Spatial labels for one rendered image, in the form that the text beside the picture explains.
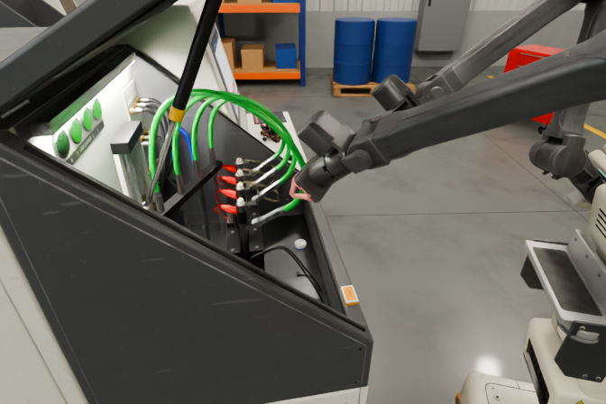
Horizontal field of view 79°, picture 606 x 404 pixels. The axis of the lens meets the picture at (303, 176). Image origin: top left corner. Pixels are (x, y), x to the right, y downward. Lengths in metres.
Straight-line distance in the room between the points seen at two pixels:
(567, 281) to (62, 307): 0.99
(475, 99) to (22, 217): 0.62
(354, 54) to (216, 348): 5.09
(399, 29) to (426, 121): 5.13
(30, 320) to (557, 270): 1.05
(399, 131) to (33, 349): 0.70
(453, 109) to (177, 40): 0.87
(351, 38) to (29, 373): 5.19
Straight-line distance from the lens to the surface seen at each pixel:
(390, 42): 5.68
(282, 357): 0.83
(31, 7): 5.23
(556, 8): 1.02
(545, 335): 1.22
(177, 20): 1.19
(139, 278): 0.66
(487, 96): 0.51
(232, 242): 1.05
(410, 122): 0.56
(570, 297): 0.98
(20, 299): 0.74
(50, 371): 0.87
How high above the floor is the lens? 1.63
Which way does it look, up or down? 29 degrees down
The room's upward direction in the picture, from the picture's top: straight up
